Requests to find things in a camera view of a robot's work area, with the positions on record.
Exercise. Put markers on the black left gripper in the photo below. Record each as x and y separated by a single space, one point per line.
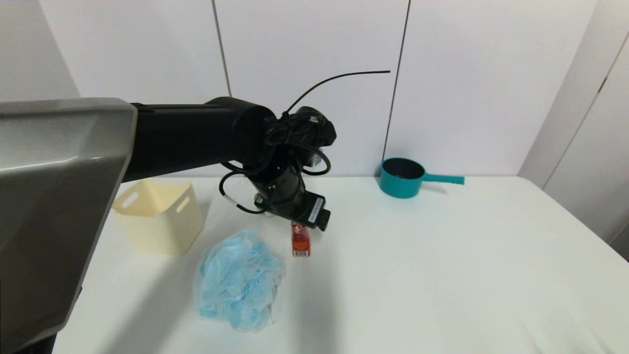
304 209

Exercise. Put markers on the red snack packet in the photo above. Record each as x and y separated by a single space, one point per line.
300 241

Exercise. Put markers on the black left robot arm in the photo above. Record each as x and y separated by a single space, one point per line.
186 137

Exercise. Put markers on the light blue bath pouf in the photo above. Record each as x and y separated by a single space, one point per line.
238 280

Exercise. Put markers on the cream plastic basket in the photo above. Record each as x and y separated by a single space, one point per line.
159 226

